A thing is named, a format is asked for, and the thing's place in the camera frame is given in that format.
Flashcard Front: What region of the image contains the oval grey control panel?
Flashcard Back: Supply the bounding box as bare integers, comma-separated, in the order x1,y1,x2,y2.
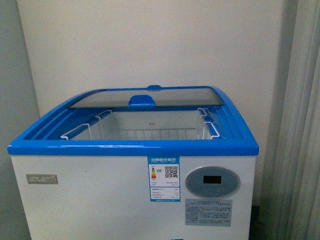
185,166,241,199

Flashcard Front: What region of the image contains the blue energy label sticker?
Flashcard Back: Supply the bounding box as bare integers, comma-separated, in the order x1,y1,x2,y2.
147,156,181,202

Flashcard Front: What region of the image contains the glass sliding freezer lid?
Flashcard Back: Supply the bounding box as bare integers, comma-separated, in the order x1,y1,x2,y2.
70,86,223,108

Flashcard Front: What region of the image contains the grey instruction sticker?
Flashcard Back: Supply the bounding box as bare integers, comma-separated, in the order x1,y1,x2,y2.
185,198,233,227

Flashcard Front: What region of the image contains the silver brand nameplate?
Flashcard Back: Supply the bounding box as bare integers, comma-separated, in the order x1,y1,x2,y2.
26,174,58,185

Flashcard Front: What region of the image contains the white wire freezer basket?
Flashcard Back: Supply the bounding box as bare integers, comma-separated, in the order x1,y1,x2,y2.
60,108,221,140

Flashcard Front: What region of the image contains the white vertical blinds curtain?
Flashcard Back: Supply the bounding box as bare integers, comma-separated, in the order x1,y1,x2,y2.
259,0,320,240

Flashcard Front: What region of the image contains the white chest freezer blue rim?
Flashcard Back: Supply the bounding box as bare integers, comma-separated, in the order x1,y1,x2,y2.
7,85,259,240

